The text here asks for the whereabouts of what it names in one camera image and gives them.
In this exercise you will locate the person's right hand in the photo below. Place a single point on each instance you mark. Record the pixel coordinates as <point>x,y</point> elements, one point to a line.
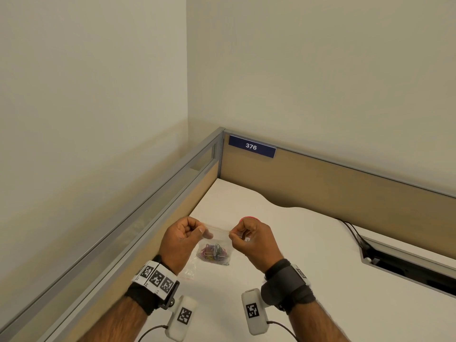
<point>260,245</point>

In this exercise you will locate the person's left hand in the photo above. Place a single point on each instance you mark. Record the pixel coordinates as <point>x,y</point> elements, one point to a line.
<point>178,245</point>

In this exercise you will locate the clear zip plastic bag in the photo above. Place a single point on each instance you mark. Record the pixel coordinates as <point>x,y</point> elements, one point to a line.
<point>217,235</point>
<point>189,268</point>

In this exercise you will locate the white paper cup red rim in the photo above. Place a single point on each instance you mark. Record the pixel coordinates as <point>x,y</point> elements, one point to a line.
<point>249,219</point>

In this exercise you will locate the bundle of colourful paper clips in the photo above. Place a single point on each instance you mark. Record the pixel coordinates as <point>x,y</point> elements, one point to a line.
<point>213,252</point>

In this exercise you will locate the person's left forearm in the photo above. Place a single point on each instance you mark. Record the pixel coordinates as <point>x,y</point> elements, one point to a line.
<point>117,324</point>

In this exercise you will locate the person's right forearm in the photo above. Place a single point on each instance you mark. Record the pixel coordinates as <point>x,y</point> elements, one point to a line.
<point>317,324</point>

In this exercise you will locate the glass topped desk partition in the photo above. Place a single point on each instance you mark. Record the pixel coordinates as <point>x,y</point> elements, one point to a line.
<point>167,217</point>

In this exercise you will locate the black wristband with marker tags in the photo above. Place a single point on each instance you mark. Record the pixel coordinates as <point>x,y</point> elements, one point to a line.
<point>153,284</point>

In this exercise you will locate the white marker cube on wrist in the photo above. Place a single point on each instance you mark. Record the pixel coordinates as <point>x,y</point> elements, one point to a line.
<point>183,317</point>

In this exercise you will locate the beige desk partition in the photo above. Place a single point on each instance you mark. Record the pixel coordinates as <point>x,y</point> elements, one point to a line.
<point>320,185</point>

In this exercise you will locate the blue number sign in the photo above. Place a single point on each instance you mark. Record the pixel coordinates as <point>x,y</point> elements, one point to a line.
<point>252,146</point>

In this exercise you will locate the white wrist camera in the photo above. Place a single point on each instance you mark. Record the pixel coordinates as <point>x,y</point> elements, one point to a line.
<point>254,311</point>

